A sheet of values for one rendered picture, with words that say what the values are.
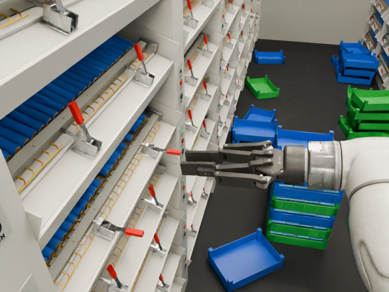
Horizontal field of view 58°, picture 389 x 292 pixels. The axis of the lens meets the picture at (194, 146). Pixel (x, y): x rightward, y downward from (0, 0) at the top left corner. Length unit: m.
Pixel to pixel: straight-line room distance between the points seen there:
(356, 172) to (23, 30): 0.53
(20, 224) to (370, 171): 0.50
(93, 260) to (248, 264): 1.20
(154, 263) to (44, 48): 0.84
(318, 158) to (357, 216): 0.12
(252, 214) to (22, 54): 1.73
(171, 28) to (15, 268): 0.65
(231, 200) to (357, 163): 1.51
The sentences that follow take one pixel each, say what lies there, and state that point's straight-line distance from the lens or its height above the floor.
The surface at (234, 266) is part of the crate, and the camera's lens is 1.79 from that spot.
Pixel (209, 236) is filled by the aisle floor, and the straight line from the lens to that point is 1.90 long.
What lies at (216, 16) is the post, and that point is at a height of 1.03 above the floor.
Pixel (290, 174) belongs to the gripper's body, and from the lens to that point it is 0.65.
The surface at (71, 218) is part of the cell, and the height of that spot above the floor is 0.95.
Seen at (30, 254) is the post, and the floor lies 1.10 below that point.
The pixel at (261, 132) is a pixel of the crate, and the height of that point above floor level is 0.08.
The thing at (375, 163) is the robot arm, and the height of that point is 1.10.
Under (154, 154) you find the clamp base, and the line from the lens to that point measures 0.90.
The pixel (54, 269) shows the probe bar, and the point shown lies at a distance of 0.66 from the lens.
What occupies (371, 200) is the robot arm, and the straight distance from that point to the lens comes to 0.59.
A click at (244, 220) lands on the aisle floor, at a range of 1.99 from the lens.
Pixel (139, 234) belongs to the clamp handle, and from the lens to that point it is 0.69.
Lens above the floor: 1.45
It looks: 35 degrees down
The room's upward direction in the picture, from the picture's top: straight up
